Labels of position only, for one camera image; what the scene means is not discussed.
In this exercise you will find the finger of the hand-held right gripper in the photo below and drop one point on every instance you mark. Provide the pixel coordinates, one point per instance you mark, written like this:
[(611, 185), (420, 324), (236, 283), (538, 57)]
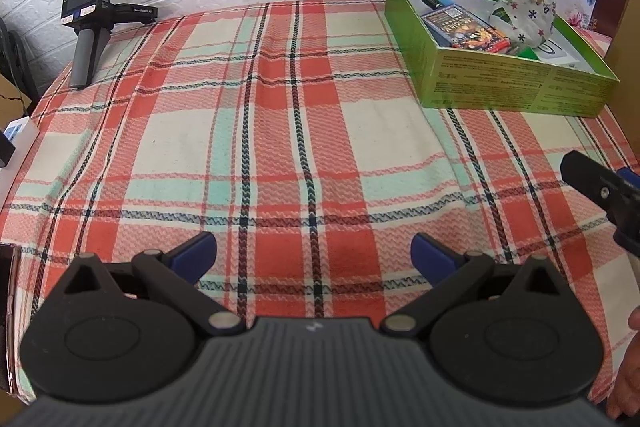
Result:
[(595, 182), (627, 176)]

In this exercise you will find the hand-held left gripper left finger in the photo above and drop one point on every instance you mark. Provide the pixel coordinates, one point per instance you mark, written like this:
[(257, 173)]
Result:
[(192, 254)]

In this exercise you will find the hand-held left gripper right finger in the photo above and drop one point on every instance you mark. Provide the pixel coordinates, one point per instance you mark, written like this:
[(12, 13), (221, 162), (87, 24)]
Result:
[(432, 257)]

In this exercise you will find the green cardboard box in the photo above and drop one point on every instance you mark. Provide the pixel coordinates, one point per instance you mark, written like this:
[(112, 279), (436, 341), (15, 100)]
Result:
[(500, 82)]

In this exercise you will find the red marker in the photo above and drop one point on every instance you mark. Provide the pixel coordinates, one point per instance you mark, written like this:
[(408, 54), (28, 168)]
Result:
[(500, 45)]

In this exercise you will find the white star-print face mask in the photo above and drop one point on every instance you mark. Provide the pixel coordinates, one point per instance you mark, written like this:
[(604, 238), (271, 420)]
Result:
[(525, 19)]

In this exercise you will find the blue card box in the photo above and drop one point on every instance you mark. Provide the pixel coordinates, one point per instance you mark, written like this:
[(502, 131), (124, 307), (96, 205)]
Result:
[(460, 27)]

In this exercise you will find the person's right hand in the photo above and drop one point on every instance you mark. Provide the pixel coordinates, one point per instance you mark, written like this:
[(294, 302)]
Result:
[(625, 382)]

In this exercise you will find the white packet with green print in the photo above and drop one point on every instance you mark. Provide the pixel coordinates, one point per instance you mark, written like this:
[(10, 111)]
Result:
[(560, 54)]

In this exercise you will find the tan cardboard box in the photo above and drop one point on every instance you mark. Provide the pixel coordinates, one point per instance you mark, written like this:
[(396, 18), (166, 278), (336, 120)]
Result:
[(627, 22)]

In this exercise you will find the red plaid blanket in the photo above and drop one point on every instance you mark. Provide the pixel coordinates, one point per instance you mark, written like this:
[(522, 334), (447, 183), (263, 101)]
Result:
[(300, 132)]

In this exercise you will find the dark brown wooden board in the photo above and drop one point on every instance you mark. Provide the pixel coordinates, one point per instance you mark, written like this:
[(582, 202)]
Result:
[(6, 317)]

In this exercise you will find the white box with blue print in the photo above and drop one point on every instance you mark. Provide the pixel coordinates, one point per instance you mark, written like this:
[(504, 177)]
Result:
[(22, 142)]

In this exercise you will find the small black box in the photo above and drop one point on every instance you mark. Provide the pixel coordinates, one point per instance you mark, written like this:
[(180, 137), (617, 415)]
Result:
[(6, 151)]

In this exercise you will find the brown cardboard piece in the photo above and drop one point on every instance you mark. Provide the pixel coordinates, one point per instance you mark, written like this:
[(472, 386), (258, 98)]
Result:
[(12, 99)]

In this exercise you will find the dark wheel-shaped object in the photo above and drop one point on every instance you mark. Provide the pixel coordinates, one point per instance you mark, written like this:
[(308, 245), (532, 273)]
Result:
[(15, 57)]

